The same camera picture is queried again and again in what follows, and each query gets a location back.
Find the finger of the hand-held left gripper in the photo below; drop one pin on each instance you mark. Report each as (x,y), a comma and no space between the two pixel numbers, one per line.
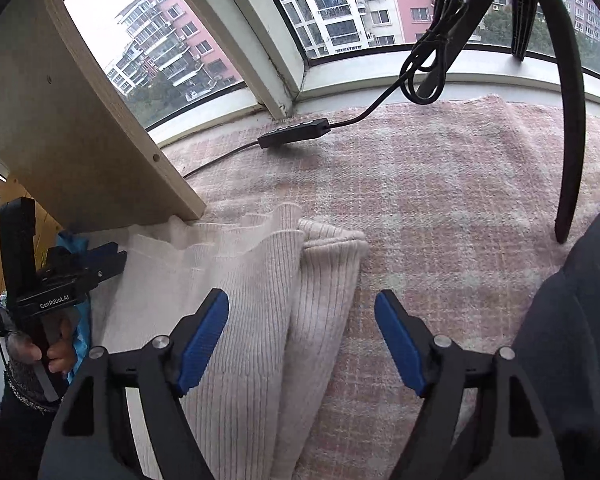
(105,251)
(112,266)

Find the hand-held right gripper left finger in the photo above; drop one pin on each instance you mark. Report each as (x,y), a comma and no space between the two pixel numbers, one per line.
(202,340)

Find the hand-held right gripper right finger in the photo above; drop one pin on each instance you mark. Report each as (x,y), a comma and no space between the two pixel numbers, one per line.
(400,342)

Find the cream ribbed knit sweater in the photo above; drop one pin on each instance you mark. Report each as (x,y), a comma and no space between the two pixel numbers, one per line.
(260,310)

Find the person's left forearm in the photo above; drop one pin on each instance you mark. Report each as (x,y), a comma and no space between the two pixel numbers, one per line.
(25,385)

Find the person's left hand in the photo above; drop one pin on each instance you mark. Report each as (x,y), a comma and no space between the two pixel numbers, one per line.
(60,355)

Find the blue pinstriped garment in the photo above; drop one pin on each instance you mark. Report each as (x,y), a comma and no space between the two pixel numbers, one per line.
(82,330)

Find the light wooden board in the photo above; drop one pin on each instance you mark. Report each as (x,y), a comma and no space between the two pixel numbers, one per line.
(70,135)

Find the pink plaid blanket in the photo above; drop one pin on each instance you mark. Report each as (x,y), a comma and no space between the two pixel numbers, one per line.
(455,210)

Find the dark grey garment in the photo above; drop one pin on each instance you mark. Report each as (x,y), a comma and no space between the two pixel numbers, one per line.
(570,335)

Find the black tripod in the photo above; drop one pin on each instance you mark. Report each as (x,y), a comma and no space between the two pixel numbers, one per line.
(572,110)

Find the apartment buildings outside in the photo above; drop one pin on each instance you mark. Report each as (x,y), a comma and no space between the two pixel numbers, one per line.
(340,5)

